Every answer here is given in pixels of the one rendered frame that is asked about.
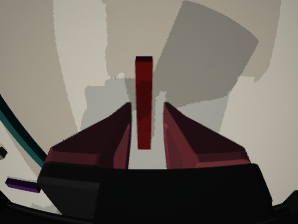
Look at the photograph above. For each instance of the grey rectangular block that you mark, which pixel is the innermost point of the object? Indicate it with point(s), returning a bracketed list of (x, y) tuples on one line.
[(3, 153)]

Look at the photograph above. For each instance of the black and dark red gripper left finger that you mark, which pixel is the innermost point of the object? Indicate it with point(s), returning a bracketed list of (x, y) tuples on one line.
[(97, 144)]

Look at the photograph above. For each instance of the turquoise rod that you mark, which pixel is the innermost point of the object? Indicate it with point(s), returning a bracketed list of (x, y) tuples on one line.
[(20, 134)]

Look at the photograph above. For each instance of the purple rod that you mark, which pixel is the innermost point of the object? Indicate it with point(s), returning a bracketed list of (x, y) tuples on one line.
[(23, 185)]

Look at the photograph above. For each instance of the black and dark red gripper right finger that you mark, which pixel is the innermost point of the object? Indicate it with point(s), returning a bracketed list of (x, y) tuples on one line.
[(198, 145)]

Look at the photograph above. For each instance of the dark red rod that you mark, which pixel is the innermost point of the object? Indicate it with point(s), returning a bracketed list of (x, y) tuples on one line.
[(143, 79)]

